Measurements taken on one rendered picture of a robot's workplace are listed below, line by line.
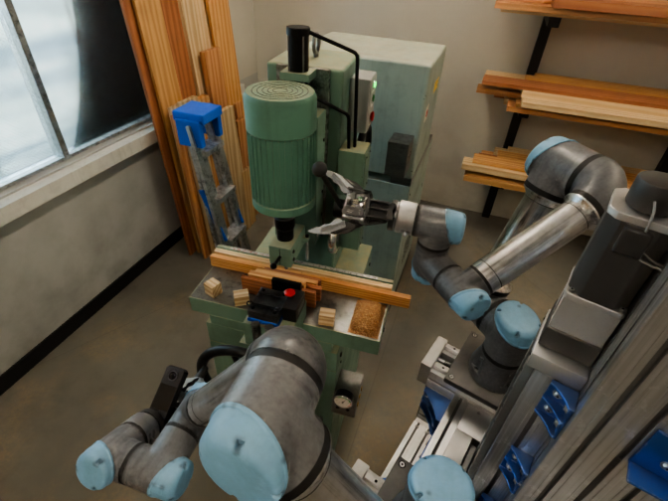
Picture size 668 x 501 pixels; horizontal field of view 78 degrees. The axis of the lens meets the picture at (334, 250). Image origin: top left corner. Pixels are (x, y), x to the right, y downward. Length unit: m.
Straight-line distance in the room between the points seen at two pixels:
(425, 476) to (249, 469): 0.42
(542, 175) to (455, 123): 2.32
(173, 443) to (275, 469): 0.42
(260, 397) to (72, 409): 1.90
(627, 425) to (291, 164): 0.82
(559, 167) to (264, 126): 0.68
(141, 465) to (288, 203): 0.65
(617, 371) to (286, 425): 0.46
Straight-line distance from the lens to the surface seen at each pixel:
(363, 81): 1.27
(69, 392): 2.45
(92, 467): 0.93
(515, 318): 1.16
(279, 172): 1.04
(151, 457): 0.91
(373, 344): 1.20
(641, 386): 0.72
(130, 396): 2.31
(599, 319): 0.76
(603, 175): 1.04
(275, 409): 0.52
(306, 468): 0.56
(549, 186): 1.10
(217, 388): 0.79
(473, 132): 3.40
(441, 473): 0.86
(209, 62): 2.81
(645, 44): 3.34
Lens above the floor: 1.81
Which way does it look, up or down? 38 degrees down
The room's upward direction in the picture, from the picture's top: 3 degrees clockwise
